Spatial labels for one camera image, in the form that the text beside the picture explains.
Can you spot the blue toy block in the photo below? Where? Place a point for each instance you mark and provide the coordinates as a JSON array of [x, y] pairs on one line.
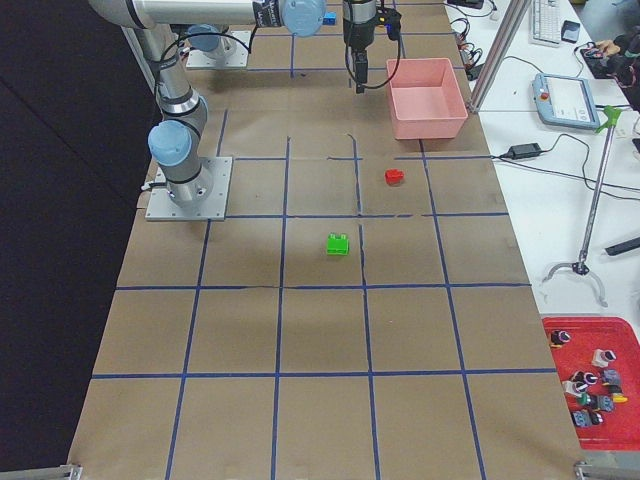
[[329, 19]]

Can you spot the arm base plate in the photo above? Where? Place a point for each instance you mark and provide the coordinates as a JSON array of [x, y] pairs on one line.
[[197, 60], [205, 198]]

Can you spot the white keyboard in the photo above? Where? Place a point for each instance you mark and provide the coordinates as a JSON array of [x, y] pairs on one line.
[[545, 23]]

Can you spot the pink plastic box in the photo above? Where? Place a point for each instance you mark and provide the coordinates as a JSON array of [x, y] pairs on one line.
[[425, 100]]

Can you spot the teach pendant tablet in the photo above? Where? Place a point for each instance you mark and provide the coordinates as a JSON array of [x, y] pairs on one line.
[[565, 101]]

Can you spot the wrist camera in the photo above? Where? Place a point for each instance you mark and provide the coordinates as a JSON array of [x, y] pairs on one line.
[[390, 18]]

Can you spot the red toy block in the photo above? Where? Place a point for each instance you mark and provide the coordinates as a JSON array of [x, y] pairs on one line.
[[394, 177]]

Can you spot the green handled reacher grabber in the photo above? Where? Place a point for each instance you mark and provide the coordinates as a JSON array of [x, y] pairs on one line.
[[580, 267]]

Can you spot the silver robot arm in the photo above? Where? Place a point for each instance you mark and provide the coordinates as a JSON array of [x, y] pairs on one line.
[[174, 142], [206, 38]]

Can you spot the aluminium frame post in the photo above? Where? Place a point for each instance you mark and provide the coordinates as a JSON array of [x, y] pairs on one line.
[[509, 26]]

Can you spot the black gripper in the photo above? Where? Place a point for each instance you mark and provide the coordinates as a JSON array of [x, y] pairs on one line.
[[358, 30]]

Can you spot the green toy block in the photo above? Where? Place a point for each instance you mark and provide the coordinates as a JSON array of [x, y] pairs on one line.
[[337, 244]]

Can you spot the red tray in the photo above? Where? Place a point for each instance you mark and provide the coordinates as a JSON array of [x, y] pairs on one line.
[[597, 361]]

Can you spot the brown paper table cover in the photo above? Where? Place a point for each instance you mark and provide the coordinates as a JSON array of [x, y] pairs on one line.
[[240, 350]]

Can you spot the black power adapter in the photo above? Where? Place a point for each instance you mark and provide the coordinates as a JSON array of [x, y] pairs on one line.
[[524, 151]]

